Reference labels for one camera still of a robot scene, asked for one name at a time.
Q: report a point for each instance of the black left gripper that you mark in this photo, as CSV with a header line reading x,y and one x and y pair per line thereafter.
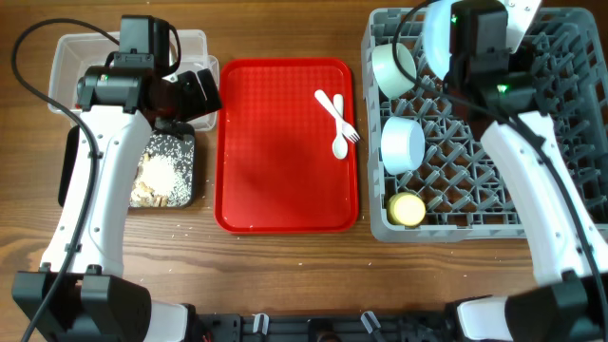
x,y
198,104

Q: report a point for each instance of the rice and food scraps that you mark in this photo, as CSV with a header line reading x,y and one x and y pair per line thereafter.
x,y
161,176

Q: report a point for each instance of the white plastic spoon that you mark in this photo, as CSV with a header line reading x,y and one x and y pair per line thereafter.
x,y
339,146

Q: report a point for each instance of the white plastic fork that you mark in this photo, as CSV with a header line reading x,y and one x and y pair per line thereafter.
x,y
346,129

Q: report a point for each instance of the green bowl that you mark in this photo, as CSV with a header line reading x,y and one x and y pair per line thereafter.
x,y
386,73

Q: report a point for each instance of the light blue bowl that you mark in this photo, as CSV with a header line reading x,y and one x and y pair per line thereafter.
x,y
403,145

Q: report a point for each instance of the yellow plastic cup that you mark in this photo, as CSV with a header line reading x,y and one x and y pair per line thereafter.
x,y
406,209

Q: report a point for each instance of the light blue plate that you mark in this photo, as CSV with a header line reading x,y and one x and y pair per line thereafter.
x,y
436,37

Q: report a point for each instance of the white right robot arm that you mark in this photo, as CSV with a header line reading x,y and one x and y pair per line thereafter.
x,y
491,81

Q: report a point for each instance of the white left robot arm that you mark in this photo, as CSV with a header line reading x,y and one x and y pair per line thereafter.
x,y
78,292

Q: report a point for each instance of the grey dishwasher rack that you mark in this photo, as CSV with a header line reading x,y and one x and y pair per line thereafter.
x,y
462,189

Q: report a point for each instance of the black tray bin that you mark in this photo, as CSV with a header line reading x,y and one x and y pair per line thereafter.
x,y
183,147

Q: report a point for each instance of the clear plastic bin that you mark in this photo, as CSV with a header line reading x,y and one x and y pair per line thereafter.
x,y
76,53

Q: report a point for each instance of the red plastic tray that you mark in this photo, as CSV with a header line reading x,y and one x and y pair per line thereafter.
x,y
276,172

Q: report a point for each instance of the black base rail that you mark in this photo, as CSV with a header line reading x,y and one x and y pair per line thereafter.
x,y
368,326

